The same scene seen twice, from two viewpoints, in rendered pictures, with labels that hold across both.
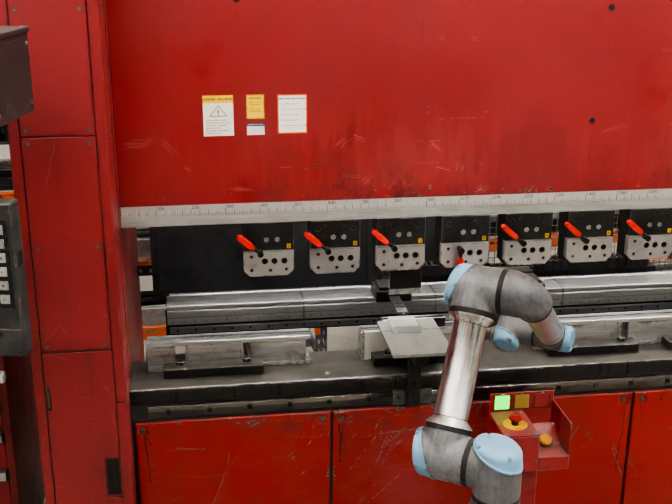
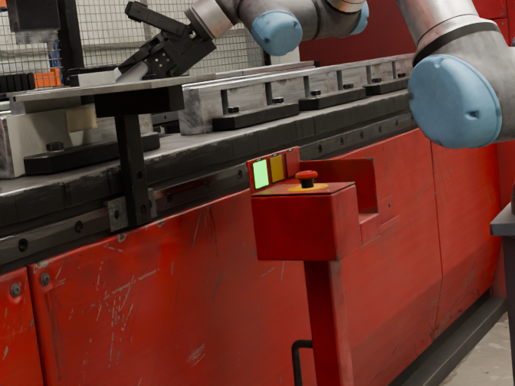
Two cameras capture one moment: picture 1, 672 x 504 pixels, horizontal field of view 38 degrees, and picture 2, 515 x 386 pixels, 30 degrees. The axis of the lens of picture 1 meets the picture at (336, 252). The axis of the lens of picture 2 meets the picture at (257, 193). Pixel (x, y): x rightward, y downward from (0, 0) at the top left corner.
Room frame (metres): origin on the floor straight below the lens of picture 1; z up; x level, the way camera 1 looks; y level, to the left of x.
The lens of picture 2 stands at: (1.60, 0.85, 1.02)
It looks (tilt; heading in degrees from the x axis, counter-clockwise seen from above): 8 degrees down; 308
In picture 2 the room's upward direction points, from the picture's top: 7 degrees counter-clockwise
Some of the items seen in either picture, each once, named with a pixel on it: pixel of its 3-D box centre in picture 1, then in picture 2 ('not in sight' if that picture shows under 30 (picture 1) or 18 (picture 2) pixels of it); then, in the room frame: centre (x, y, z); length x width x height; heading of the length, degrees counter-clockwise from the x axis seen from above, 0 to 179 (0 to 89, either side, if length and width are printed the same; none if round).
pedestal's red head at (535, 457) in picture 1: (528, 430); (316, 200); (2.58, -0.57, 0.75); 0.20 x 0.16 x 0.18; 98
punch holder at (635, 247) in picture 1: (645, 230); not in sight; (2.96, -0.98, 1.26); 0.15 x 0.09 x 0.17; 98
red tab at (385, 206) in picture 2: not in sight; (385, 214); (2.84, -1.25, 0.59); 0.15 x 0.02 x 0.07; 98
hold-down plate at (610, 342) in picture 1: (591, 346); (257, 116); (2.88, -0.82, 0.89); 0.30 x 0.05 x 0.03; 98
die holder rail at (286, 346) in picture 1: (229, 349); not in sight; (2.78, 0.33, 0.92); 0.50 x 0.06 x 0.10; 98
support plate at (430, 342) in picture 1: (414, 337); (116, 87); (2.71, -0.24, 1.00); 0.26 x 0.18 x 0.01; 8
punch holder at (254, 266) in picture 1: (267, 245); not in sight; (2.79, 0.21, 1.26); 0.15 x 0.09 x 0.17; 98
